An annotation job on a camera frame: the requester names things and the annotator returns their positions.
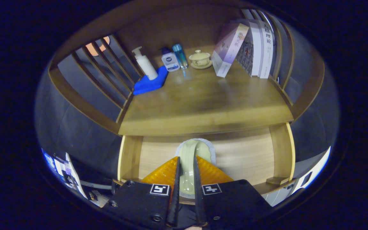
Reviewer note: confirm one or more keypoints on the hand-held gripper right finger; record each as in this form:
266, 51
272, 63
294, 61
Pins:
232, 201

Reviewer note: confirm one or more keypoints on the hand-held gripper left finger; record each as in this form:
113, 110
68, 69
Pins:
139, 204

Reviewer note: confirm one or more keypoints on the wooden drawer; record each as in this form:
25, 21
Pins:
241, 156

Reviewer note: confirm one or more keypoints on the white and pale green brush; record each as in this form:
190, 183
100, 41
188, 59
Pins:
187, 159

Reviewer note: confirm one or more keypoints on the wooden countertop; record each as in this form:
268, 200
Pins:
203, 102

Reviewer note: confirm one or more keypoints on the bright printed papers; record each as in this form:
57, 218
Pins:
65, 172

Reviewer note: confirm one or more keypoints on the blue folded cloth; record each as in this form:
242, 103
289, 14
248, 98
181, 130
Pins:
149, 86

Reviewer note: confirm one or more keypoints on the white pump bottle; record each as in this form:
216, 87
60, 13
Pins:
147, 67

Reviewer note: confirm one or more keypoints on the dark patterned book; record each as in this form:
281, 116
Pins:
246, 57

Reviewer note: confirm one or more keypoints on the white bottle with blue cap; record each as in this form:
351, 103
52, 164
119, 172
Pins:
170, 62

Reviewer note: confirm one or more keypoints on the beige lidded teacup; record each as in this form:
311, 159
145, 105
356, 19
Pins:
200, 59

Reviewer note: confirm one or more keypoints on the purple and white book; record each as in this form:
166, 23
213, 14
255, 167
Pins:
228, 51

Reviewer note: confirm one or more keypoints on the teal slim bottle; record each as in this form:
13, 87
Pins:
180, 56

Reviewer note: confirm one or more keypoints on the white book with printed spine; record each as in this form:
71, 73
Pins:
267, 51

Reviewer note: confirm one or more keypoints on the plain white book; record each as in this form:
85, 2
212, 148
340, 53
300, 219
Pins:
256, 48

